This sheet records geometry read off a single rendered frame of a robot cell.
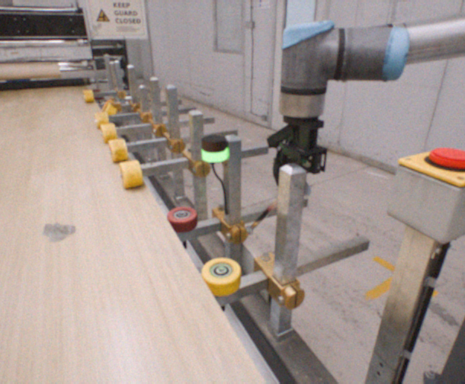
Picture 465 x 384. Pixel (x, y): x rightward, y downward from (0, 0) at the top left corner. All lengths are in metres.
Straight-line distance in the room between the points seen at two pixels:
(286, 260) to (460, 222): 0.37
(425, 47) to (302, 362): 0.70
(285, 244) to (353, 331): 1.25
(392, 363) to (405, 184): 0.26
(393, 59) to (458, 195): 0.34
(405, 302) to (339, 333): 1.36
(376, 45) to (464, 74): 2.74
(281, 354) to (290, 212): 0.34
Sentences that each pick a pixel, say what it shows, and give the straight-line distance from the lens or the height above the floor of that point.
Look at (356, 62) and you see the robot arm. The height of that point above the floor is 1.30.
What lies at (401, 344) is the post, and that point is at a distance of 0.51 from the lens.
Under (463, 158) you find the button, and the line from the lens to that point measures 0.39.
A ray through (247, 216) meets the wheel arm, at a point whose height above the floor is 0.86.
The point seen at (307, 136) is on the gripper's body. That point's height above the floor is 1.16.
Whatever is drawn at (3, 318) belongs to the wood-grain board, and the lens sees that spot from 0.72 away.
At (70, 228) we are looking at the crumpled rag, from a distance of 0.89.
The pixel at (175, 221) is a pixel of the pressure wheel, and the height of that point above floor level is 0.91.
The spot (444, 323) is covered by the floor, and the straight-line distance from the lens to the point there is 2.08.
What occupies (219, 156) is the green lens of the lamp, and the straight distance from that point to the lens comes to 0.77.
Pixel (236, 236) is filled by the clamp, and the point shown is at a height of 0.85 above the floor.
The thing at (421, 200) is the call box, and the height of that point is 1.19.
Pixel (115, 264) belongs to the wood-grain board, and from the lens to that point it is 0.75.
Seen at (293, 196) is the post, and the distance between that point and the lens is 0.60.
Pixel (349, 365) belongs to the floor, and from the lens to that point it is 1.72.
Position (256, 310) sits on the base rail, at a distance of 0.89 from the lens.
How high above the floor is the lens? 1.34
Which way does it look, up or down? 26 degrees down
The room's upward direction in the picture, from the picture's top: straight up
